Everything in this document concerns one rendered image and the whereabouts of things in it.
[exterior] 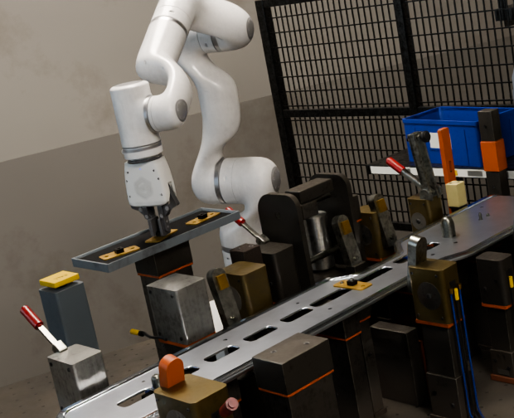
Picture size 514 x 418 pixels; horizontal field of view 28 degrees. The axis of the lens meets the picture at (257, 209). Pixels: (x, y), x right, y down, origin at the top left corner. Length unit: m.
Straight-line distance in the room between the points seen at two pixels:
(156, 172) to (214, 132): 0.44
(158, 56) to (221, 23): 0.28
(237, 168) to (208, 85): 0.23
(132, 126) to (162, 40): 0.23
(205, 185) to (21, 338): 1.93
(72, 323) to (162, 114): 0.46
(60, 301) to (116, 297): 2.37
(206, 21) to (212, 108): 0.24
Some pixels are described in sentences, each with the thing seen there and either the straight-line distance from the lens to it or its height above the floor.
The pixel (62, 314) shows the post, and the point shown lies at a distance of 2.13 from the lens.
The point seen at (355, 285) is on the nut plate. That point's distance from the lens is 2.21.
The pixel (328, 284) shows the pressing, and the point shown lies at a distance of 2.26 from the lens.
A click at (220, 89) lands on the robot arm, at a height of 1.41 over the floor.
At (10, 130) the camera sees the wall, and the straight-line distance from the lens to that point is 4.29.
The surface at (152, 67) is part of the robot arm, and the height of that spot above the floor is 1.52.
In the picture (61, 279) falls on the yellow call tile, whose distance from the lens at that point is 2.13.
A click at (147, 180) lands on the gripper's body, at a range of 2.22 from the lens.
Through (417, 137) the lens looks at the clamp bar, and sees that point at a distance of 2.60.
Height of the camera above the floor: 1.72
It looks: 14 degrees down
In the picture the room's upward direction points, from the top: 11 degrees counter-clockwise
